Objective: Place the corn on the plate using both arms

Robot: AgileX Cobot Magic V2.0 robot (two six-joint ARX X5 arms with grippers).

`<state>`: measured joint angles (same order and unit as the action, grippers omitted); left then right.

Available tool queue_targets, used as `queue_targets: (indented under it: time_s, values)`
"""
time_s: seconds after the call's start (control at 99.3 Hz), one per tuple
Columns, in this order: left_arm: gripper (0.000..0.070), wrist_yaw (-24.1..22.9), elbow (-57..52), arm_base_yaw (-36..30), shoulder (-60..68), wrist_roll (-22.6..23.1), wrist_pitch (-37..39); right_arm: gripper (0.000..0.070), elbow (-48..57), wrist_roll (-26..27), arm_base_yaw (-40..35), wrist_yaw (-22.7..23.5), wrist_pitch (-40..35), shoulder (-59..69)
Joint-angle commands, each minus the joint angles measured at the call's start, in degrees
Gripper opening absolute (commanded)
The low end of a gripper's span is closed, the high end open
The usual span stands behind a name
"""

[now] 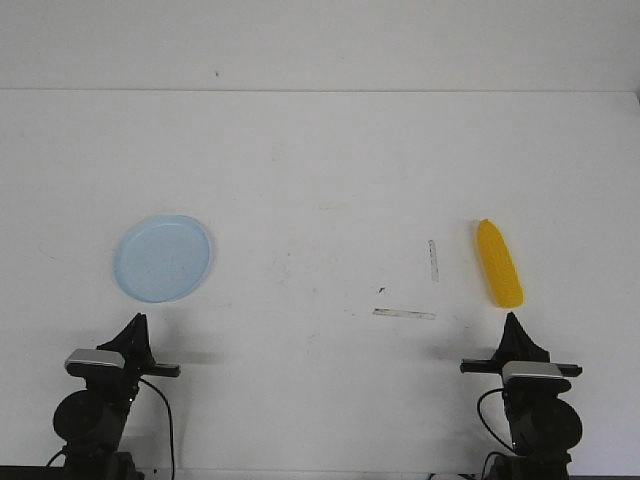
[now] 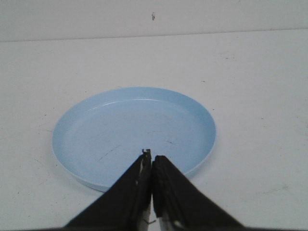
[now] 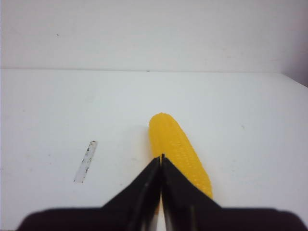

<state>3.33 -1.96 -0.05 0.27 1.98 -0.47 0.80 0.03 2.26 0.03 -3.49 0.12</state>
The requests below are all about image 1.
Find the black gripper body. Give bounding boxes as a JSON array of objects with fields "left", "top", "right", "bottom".
[
  {"left": 95, "top": 347, "right": 181, "bottom": 395},
  {"left": 460, "top": 349, "right": 583, "bottom": 388}
]

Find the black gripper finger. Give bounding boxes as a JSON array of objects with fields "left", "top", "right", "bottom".
[
  {"left": 107, "top": 313, "right": 142, "bottom": 350},
  {"left": 510, "top": 312, "right": 547, "bottom": 353},
  {"left": 496, "top": 312, "right": 514, "bottom": 353},
  {"left": 139, "top": 313, "right": 151, "bottom": 353}
]

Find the yellow corn cob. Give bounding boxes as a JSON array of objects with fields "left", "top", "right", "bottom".
[{"left": 476, "top": 219, "right": 524, "bottom": 308}]

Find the light blue round plate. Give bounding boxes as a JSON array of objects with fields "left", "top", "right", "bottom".
[{"left": 112, "top": 214, "right": 214, "bottom": 303}]

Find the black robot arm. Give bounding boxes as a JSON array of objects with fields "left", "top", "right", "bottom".
[
  {"left": 460, "top": 312, "right": 583, "bottom": 479},
  {"left": 52, "top": 313, "right": 181, "bottom": 479}
]

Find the clear tape strip vertical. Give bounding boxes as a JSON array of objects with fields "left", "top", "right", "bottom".
[{"left": 428, "top": 239, "right": 439, "bottom": 282}]

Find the clear tape strip horizontal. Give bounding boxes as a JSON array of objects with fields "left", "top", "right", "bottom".
[{"left": 372, "top": 308, "right": 436, "bottom": 320}]

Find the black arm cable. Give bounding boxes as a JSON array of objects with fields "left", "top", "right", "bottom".
[
  {"left": 476, "top": 388, "right": 516, "bottom": 451},
  {"left": 137, "top": 378, "right": 175, "bottom": 480}
]

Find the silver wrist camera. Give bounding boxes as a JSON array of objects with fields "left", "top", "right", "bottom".
[
  {"left": 501, "top": 361, "right": 571, "bottom": 393},
  {"left": 64, "top": 349, "right": 125, "bottom": 378}
]

